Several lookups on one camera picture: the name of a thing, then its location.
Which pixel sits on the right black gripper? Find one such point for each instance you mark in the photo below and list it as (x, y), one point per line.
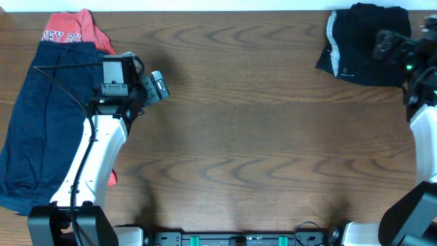
(391, 42)

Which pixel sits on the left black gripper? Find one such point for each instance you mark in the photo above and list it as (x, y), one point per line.
(135, 88)

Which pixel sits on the black shorts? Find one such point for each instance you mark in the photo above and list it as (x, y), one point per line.
(351, 38)

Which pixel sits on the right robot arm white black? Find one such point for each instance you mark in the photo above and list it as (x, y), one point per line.
(410, 221)

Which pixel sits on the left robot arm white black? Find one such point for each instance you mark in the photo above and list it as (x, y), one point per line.
(75, 214)

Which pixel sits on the red printed t-shirt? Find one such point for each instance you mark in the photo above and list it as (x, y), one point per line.
(75, 29)

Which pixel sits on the navy blue shorts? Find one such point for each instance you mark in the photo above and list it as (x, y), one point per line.
(23, 184)

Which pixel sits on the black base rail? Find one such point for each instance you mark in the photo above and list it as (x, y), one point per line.
(310, 237)

